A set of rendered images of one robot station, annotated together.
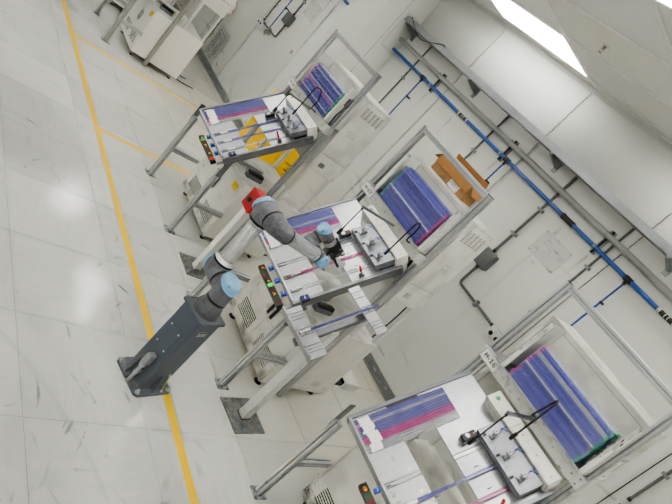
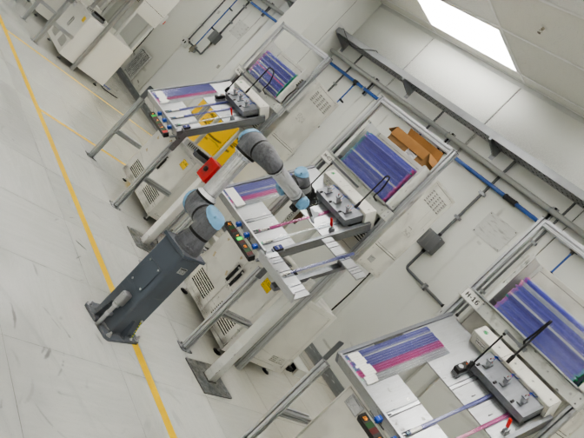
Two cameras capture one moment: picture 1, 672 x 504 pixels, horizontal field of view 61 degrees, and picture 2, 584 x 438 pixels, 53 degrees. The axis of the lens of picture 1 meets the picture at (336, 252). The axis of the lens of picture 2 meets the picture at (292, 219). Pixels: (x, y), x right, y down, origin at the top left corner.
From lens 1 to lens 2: 0.78 m
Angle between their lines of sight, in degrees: 11
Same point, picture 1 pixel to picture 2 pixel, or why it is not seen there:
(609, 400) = not seen: outside the picture
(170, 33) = (101, 39)
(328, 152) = (277, 134)
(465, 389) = (449, 328)
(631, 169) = (566, 151)
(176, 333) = (155, 268)
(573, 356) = (553, 289)
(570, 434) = (565, 355)
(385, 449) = (380, 381)
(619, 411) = not seen: outside the picture
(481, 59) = (412, 64)
